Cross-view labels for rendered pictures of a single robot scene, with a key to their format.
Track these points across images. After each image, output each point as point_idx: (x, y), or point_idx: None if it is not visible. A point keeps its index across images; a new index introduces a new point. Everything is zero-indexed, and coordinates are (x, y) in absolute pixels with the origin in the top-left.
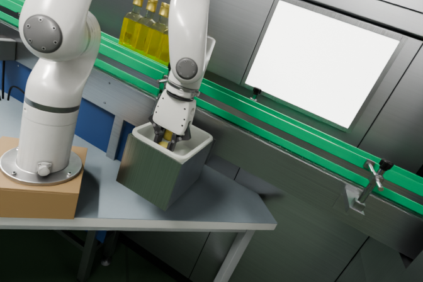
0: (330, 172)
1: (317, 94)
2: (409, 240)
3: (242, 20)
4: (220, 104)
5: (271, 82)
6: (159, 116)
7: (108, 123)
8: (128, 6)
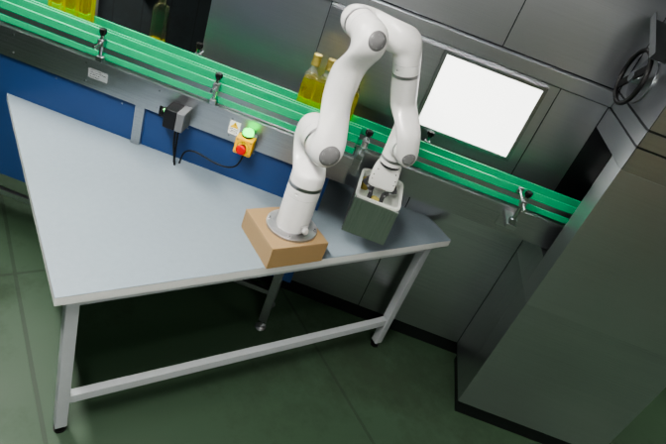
0: (493, 198)
1: (481, 131)
2: (546, 238)
3: None
4: None
5: (441, 122)
6: (375, 180)
7: None
8: (284, 46)
